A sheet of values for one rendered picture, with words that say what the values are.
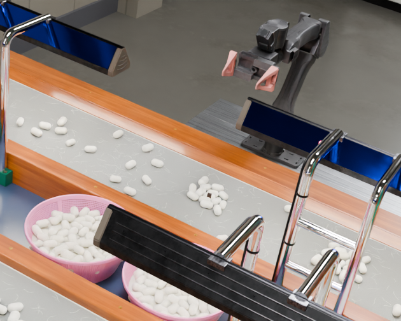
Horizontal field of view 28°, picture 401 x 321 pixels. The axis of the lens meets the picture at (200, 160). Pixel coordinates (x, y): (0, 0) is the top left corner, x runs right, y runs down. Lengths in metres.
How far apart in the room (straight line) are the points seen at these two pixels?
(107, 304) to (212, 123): 1.04
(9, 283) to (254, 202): 0.71
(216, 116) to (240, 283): 1.39
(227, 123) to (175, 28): 2.39
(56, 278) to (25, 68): 1.00
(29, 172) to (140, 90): 2.10
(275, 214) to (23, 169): 0.68
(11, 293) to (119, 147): 0.67
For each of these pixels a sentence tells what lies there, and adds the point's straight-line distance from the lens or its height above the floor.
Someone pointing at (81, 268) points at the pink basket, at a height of 0.75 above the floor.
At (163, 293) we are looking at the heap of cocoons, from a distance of 1.83.
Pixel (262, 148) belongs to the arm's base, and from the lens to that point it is 2.51.
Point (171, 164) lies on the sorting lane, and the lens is 2.24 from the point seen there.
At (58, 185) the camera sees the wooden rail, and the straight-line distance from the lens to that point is 2.11.
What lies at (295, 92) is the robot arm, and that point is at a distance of 2.43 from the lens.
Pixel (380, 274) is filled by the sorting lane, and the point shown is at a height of 0.74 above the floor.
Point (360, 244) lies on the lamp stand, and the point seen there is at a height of 0.98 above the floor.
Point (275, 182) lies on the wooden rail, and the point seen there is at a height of 0.76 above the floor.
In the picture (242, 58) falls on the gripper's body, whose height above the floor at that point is 1.09.
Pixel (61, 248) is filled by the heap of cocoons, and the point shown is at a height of 0.74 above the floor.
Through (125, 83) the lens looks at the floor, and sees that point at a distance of 4.24.
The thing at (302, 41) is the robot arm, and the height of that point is 1.08.
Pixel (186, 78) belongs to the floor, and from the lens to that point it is 4.38.
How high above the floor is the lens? 1.95
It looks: 32 degrees down
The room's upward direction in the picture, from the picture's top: 10 degrees clockwise
